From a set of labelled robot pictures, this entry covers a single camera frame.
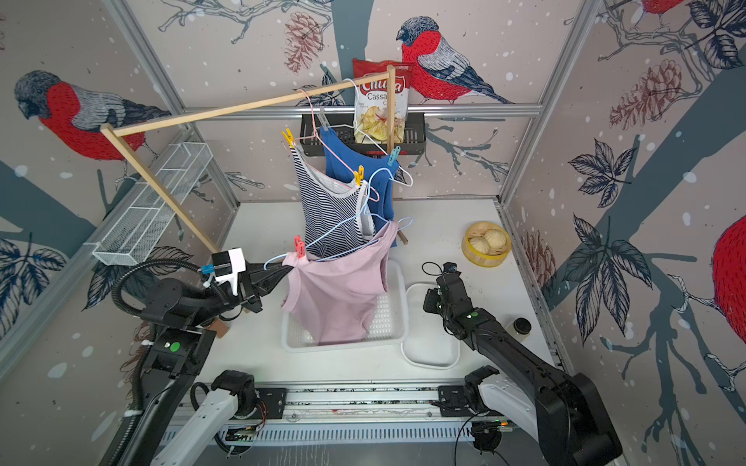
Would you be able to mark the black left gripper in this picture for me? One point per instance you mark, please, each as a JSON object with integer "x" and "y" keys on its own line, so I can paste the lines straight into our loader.
{"x": 254, "y": 282}

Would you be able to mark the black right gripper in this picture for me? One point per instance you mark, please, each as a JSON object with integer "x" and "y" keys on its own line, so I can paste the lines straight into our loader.
{"x": 431, "y": 294}

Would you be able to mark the red clothespin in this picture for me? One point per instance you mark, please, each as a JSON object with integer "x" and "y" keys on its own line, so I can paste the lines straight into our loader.
{"x": 300, "y": 246}

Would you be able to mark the pink tank top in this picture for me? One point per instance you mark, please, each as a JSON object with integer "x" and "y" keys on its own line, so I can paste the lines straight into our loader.
{"x": 335, "y": 300}

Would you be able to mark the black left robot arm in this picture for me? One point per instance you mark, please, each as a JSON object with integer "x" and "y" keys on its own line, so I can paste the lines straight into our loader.
{"x": 172, "y": 417}

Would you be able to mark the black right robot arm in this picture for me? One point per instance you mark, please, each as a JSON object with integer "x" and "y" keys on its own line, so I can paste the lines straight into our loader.
{"x": 566, "y": 415}

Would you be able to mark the blue white striped tank top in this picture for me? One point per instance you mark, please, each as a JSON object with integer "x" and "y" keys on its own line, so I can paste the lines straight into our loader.
{"x": 336, "y": 218}

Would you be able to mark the white plastic tray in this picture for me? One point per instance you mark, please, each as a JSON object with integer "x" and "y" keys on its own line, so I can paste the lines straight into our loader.
{"x": 427, "y": 345}

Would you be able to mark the yellow bowl with buns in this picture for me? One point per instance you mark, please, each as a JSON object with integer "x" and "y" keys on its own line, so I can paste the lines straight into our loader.
{"x": 486, "y": 244}

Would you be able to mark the white perforated plastic basket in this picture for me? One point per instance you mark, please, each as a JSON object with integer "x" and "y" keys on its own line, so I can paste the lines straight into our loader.
{"x": 389, "y": 326}

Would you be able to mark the small black-lid jar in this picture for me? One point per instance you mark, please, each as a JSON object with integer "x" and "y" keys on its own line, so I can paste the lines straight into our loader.
{"x": 520, "y": 328}

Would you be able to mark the yellow clothespin striped top right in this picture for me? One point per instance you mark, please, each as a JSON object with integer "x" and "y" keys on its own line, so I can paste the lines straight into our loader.
{"x": 359, "y": 175}

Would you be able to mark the yellow clothespin striped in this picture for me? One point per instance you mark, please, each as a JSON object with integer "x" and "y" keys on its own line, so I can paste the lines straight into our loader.
{"x": 359, "y": 175}
{"x": 289, "y": 138}

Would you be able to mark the yellow clothespin striped top left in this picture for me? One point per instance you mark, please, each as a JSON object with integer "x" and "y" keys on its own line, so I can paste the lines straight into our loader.
{"x": 289, "y": 138}

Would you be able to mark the teal clothespin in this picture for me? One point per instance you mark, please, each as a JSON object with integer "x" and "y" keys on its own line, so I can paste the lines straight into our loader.
{"x": 393, "y": 157}

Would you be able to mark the grey clothespin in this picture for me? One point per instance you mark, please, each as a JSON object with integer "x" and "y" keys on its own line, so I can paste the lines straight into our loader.
{"x": 321, "y": 116}

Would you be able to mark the cassava chips bag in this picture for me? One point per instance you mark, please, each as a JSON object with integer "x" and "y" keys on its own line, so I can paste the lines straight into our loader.
{"x": 372, "y": 101}

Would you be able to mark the wooden clothes rack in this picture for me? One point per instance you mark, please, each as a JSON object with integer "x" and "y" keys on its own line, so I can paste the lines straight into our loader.
{"x": 257, "y": 126}

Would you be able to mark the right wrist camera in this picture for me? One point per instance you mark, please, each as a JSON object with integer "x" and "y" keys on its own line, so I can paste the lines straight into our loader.
{"x": 449, "y": 268}

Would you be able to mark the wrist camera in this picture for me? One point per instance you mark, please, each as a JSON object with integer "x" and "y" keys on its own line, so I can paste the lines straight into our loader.
{"x": 449, "y": 268}
{"x": 226, "y": 267}

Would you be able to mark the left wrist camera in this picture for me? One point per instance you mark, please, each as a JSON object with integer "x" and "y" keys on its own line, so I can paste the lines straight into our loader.
{"x": 226, "y": 267}

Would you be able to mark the white wire wall basket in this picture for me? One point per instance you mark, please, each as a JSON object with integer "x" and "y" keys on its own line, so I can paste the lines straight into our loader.
{"x": 139, "y": 229}

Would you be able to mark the pink wire hanger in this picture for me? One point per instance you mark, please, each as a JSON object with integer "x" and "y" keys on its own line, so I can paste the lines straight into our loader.
{"x": 316, "y": 135}

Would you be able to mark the white wire hanger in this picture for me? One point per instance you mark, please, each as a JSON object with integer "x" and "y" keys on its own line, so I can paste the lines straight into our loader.
{"x": 402, "y": 176}

